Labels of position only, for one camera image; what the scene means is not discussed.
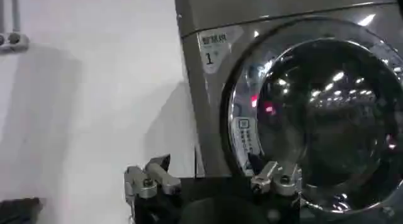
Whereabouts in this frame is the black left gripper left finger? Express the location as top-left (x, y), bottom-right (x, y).
top-left (123, 154), bottom-right (183, 206)

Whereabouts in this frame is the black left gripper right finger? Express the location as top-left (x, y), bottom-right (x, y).
top-left (247, 152), bottom-right (303, 197)

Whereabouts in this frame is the round glass dryer door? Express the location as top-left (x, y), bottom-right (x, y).
top-left (219, 16), bottom-right (403, 217)

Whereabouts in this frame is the grey dryer cabinet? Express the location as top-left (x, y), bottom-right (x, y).
top-left (174, 0), bottom-right (403, 224)

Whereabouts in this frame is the white label sticker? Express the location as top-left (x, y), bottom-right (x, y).
top-left (197, 25), bottom-right (245, 75)

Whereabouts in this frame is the dark floor object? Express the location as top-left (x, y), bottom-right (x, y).
top-left (0, 197), bottom-right (44, 224)

